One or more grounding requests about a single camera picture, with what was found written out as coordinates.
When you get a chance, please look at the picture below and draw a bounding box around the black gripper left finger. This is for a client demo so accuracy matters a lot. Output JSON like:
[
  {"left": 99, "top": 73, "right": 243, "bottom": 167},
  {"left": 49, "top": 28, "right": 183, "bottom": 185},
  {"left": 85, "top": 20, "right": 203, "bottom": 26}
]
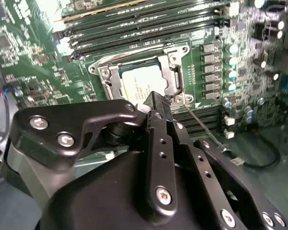
[{"left": 1, "top": 91, "right": 180, "bottom": 220}]

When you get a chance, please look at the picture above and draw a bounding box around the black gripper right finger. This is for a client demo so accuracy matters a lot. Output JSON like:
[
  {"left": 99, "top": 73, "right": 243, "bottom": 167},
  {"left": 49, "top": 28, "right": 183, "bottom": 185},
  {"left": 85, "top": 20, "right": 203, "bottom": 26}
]
[{"left": 163, "top": 94, "right": 288, "bottom": 230}]

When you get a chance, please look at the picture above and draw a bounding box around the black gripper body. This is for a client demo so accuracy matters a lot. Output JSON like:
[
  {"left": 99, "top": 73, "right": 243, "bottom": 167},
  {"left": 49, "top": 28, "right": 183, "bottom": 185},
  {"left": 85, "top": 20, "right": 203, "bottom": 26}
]
[{"left": 39, "top": 122, "right": 218, "bottom": 230}]

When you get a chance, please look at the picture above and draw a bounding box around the metal CPU locking lever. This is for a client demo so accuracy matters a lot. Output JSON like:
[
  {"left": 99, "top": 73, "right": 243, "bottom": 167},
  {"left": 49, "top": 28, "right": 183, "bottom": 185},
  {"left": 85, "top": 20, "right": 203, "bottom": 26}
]
[
  {"left": 184, "top": 103, "right": 228, "bottom": 153},
  {"left": 99, "top": 78, "right": 113, "bottom": 100}
]

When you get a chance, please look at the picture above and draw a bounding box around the silver CPU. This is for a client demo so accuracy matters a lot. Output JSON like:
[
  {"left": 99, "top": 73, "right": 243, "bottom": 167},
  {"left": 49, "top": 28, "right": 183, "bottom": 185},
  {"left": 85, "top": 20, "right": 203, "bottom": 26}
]
[{"left": 121, "top": 63, "right": 168, "bottom": 106}]

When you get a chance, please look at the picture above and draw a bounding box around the metal socket cover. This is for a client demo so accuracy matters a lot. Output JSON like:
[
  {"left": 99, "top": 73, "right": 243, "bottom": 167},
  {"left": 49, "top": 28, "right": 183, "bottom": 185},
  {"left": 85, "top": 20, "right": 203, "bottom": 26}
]
[{"left": 108, "top": 55, "right": 177, "bottom": 106}]

